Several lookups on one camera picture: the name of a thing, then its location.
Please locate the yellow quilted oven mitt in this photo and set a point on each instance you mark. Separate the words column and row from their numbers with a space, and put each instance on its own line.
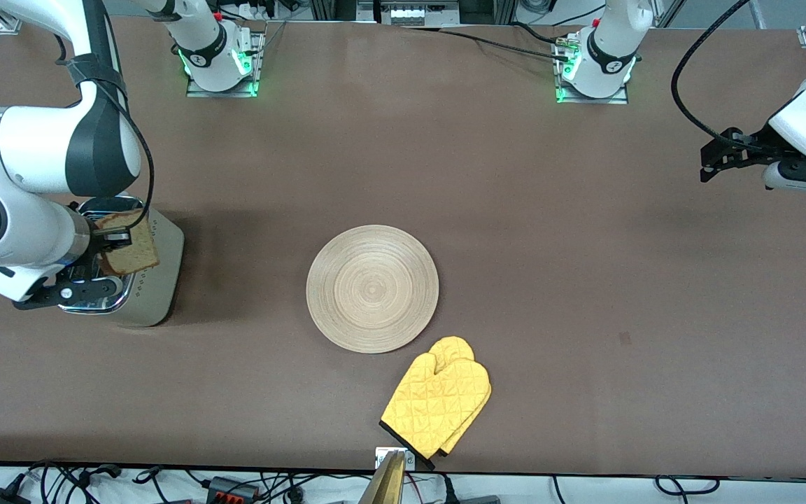
column 455, row 344
column 438, row 399

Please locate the white power strip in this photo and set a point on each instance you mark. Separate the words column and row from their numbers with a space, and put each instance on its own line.
column 410, row 12

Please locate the gold metal camera pole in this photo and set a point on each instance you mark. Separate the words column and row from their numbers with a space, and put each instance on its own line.
column 385, row 483

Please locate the round wooden plate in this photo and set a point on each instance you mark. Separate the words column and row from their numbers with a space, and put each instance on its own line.
column 371, row 288

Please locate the silver table clamp bracket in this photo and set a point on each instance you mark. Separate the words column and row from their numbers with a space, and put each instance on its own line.
column 410, row 458

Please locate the grey box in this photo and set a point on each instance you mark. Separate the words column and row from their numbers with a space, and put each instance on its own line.
column 480, row 500

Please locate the chrome and beige toaster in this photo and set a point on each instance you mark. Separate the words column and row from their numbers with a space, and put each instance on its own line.
column 161, row 280

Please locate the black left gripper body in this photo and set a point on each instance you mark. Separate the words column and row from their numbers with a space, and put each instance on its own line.
column 754, row 145

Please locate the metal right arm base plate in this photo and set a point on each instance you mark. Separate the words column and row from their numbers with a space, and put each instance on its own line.
column 257, row 63

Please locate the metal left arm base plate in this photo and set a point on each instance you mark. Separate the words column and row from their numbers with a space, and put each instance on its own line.
column 623, row 98

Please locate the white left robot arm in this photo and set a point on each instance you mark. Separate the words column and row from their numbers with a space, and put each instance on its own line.
column 609, row 49

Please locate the black power adapter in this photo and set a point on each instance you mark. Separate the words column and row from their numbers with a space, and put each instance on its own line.
column 1, row 497

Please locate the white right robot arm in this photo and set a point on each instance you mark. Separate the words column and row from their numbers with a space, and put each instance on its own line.
column 32, row 147

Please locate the brown-crust bread slice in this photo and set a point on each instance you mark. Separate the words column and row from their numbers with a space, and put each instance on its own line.
column 133, row 255

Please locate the black and orange connector block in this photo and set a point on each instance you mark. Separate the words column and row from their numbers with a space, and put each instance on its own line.
column 231, row 488

